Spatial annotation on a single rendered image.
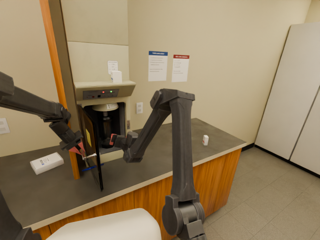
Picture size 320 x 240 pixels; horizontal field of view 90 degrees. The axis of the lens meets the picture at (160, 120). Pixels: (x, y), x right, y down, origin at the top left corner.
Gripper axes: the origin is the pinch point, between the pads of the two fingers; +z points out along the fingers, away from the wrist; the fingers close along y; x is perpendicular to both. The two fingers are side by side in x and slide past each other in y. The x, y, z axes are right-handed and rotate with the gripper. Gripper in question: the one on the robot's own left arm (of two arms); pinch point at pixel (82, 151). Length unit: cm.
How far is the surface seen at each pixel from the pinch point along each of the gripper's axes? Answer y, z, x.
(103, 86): -27.3, -19.9, -9.8
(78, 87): -16.4, -25.0, -10.7
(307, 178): -217, 234, 54
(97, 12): -45, -51, -21
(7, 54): 4, -49, -67
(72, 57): -23.0, -36.9, -22.0
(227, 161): -89, 90, 14
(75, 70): -20.5, -30.7, -22.0
